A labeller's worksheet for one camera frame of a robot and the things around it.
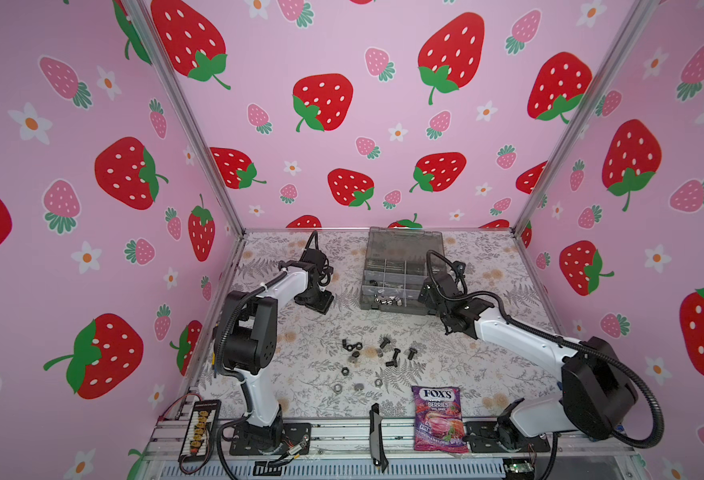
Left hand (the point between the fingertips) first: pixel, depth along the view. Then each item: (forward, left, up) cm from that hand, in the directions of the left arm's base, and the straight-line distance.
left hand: (319, 303), depth 97 cm
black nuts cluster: (-13, -13, -3) cm, 19 cm away
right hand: (-1, -37, +10) cm, 38 cm away
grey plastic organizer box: (+21, -28, -3) cm, 35 cm away
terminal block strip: (-36, +26, -1) cm, 45 cm away
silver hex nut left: (-26, -8, -3) cm, 27 cm away
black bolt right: (-15, -30, -2) cm, 33 cm away
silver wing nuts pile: (+2, -23, -1) cm, 23 cm away
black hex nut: (-21, -10, -4) cm, 23 cm away
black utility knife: (-38, -18, -2) cm, 42 cm away
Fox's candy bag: (-34, -34, -1) cm, 48 cm away
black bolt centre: (-12, -22, -2) cm, 25 cm away
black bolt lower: (-19, -24, -2) cm, 30 cm away
